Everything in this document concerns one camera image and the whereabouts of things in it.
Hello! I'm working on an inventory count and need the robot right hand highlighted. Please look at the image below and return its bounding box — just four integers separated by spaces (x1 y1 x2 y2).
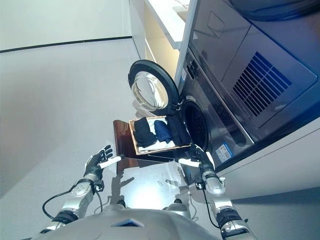
177 146 216 173

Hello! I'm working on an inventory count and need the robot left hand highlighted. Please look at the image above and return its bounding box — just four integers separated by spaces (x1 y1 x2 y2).
83 144 125 178

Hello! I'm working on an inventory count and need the round washing machine door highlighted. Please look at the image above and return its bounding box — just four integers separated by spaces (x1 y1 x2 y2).
126 59 185 116

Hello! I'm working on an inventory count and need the dark grey washing machine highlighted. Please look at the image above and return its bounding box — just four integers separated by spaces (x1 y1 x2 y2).
176 0 320 173

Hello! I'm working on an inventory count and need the blue energy label sticker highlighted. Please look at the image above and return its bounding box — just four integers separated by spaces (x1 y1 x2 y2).
215 142 232 164

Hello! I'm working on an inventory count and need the dark brown wooden stool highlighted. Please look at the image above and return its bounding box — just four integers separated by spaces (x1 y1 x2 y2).
112 119 187 176

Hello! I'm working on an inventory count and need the black folded garment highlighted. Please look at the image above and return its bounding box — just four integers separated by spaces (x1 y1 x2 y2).
165 113 191 146

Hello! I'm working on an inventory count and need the wooden laundry tray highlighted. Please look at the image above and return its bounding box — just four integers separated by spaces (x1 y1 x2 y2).
128 115 193 156

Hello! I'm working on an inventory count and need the dark blue garment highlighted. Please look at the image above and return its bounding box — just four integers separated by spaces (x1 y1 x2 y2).
153 119 173 145

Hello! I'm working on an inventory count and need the silver robot torso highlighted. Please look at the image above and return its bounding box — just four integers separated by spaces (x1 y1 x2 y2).
37 197 226 240

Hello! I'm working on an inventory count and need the white shelf cabinet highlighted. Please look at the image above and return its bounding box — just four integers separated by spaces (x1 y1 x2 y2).
128 0 192 83

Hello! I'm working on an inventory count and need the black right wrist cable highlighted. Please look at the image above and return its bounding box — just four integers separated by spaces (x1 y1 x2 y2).
199 183 221 230

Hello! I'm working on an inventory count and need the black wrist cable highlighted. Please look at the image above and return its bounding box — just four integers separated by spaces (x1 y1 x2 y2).
41 184 104 222
199 183 221 230

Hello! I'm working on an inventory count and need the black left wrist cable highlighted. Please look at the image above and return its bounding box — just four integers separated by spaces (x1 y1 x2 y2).
41 184 104 222

